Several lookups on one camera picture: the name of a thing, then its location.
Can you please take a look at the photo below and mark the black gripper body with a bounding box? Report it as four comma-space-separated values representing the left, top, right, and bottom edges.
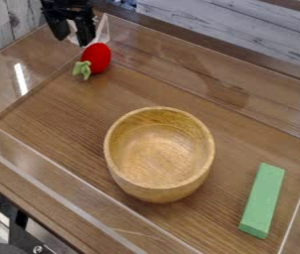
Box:
40, 0, 94, 18

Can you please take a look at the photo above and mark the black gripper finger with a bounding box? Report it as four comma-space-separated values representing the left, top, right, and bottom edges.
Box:
44, 13, 71, 41
75, 16, 95, 47

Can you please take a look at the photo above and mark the red plush strawberry toy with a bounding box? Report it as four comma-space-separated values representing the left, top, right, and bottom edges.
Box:
74, 43, 111, 80

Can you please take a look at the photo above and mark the wooden bowl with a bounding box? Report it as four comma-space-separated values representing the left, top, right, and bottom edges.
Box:
103, 106, 217, 203

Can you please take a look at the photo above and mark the green rectangular block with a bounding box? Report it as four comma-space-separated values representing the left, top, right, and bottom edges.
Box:
238, 163, 285, 239

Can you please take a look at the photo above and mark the clear acrylic corner bracket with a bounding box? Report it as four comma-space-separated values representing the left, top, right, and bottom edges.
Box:
67, 13, 110, 46

